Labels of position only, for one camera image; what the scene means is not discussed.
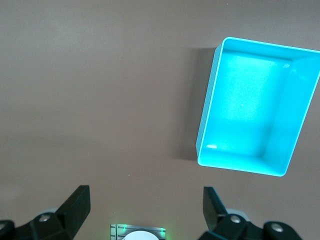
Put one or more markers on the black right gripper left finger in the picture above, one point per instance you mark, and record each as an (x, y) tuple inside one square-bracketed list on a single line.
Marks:
[(62, 222)]

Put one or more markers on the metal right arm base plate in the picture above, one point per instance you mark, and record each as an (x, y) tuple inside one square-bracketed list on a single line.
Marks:
[(116, 232)]

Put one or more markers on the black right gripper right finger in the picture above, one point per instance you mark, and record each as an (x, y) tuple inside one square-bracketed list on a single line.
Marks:
[(225, 227)]

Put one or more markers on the teal plastic bin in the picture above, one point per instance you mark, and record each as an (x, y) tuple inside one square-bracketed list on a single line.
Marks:
[(245, 105)]

